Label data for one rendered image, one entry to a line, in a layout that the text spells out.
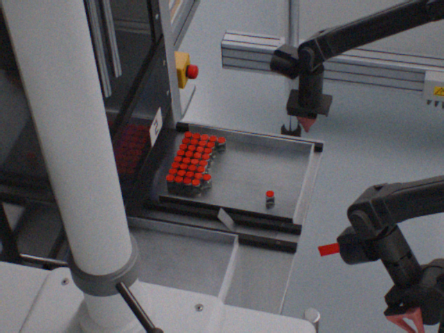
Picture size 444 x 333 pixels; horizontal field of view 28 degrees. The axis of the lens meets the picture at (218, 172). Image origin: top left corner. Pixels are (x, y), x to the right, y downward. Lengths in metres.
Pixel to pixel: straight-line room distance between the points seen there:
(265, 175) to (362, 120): 1.48
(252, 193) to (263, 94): 1.61
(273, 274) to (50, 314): 0.96
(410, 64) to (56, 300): 2.13
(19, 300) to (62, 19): 0.58
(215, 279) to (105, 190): 1.16
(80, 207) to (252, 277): 1.17
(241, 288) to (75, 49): 1.32
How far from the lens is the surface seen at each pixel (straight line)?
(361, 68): 3.19
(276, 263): 2.14
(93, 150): 0.93
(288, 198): 2.26
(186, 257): 2.16
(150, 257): 2.17
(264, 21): 4.24
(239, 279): 2.11
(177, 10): 2.78
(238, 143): 2.40
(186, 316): 1.21
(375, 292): 3.19
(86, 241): 1.03
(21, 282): 1.33
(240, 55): 3.26
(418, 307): 1.64
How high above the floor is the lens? 2.58
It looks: 47 degrees down
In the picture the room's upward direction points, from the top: 4 degrees counter-clockwise
